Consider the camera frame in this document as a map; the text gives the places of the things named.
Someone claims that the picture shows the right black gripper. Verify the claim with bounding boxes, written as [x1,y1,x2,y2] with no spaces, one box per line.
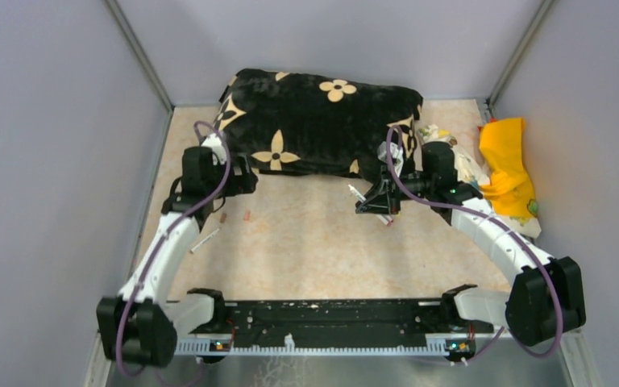
[356,163,435,215]

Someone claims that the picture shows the white pen brown cap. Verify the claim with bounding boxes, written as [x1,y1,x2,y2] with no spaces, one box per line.
[189,227,221,254]

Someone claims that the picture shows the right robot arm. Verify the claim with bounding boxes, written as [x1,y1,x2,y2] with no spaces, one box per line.
[355,142,587,347]

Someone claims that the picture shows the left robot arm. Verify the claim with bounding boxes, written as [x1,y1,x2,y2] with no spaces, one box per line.
[96,146,258,368]

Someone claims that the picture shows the black floral pillow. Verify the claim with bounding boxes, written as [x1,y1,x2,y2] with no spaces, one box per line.
[213,68,424,183]

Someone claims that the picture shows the white patterned cloth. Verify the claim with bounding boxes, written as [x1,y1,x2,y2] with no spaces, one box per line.
[417,124,491,188]

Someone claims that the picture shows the yellow cloth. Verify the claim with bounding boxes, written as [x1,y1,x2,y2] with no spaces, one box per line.
[479,118,538,225]

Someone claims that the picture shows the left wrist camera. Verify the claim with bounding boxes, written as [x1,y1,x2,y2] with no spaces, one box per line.
[200,133,228,164]

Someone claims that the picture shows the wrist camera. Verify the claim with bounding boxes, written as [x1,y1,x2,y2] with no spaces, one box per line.
[200,133,228,164]
[377,142,405,177]

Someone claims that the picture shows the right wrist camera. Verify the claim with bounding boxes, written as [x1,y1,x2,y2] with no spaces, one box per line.
[377,142,405,177]

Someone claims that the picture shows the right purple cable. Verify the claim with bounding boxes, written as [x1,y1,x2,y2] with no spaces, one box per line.
[385,126,564,367]

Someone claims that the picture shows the purple cable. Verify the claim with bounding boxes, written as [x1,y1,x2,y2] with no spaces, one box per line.
[385,126,564,367]
[115,120,233,387]

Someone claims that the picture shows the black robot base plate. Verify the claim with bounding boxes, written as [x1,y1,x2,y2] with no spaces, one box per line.
[190,298,494,349]

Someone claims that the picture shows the aluminium frame rail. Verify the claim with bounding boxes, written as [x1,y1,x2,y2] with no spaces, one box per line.
[86,327,596,386]

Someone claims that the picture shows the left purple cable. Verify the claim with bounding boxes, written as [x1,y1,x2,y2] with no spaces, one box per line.
[115,120,233,387]

